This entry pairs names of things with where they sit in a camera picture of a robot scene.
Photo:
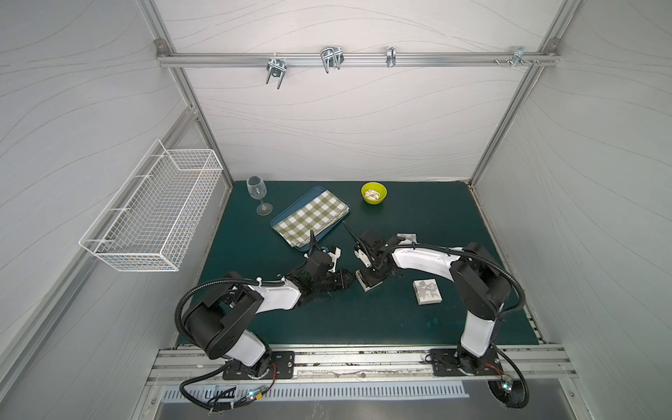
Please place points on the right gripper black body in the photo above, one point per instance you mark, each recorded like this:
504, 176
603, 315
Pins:
365, 249

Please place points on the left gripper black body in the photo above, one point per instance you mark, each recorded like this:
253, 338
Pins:
318, 258

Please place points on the white jewelry box base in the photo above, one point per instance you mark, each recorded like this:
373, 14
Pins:
366, 287

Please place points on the white jewelry box lid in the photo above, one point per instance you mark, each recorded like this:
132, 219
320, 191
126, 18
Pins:
407, 239

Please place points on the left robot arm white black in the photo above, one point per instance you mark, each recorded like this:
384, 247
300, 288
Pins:
216, 316

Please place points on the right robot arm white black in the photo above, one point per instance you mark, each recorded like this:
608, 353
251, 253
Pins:
489, 294

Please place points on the green checked cloth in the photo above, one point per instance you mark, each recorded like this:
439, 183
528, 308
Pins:
312, 218

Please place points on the white striped item in bowl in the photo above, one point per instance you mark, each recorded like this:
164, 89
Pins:
372, 195

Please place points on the yellow-green plastic bowl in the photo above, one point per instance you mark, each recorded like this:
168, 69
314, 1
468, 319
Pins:
378, 187

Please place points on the blue rectangular tray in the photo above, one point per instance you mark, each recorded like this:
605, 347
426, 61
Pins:
294, 210

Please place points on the clear wine glass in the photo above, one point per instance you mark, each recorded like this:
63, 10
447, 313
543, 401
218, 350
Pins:
258, 191

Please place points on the metal clamp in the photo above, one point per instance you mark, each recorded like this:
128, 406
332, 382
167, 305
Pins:
276, 69
332, 57
518, 59
391, 57

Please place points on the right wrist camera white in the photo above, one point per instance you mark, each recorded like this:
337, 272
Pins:
363, 256

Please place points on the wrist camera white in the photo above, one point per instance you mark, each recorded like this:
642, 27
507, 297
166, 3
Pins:
334, 253
363, 256

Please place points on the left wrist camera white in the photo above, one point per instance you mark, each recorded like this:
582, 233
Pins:
334, 253

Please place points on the white slotted cable duct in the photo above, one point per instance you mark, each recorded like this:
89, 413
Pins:
307, 392

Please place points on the white wire basket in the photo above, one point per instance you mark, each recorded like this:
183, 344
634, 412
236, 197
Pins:
149, 223

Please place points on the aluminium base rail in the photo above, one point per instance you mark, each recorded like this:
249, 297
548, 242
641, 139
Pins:
323, 364

